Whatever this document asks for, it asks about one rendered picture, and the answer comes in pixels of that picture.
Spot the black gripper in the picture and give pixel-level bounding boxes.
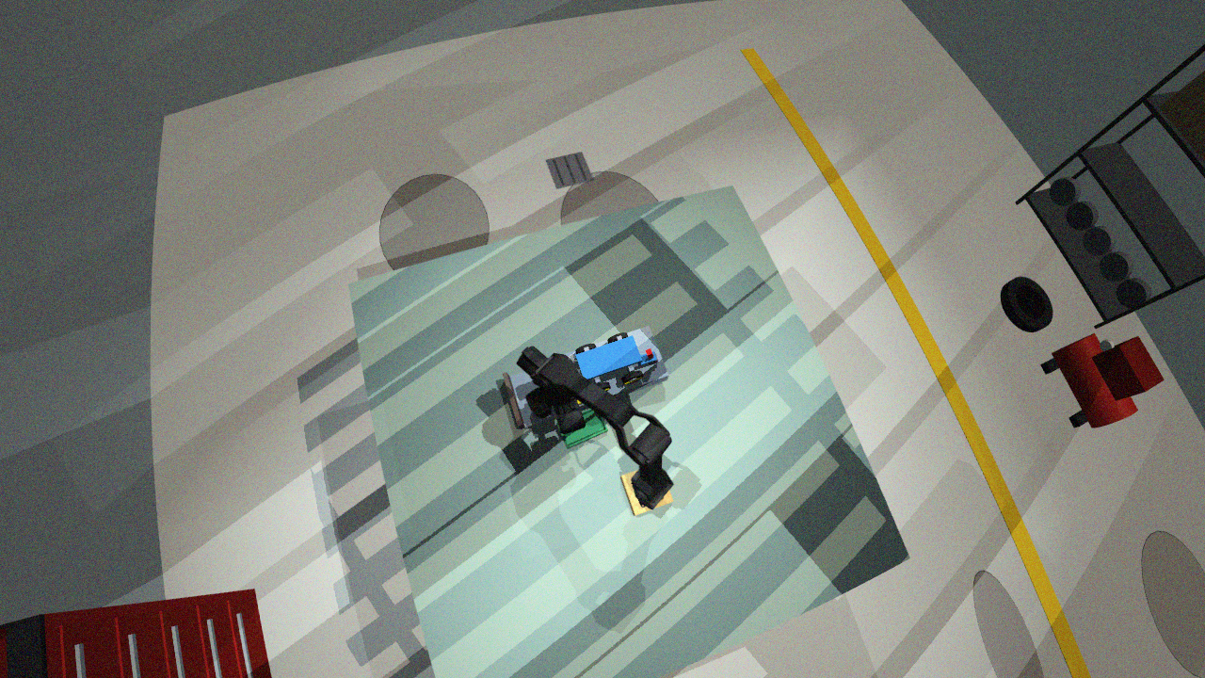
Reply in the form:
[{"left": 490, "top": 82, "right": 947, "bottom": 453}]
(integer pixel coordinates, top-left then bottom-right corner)
[{"left": 548, "top": 394, "right": 586, "bottom": 434}]

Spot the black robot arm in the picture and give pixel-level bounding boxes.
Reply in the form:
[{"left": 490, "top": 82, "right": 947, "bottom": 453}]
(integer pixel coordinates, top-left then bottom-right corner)
[{"left": 517, "top": 346, "right": 674, "bottom": 509}]

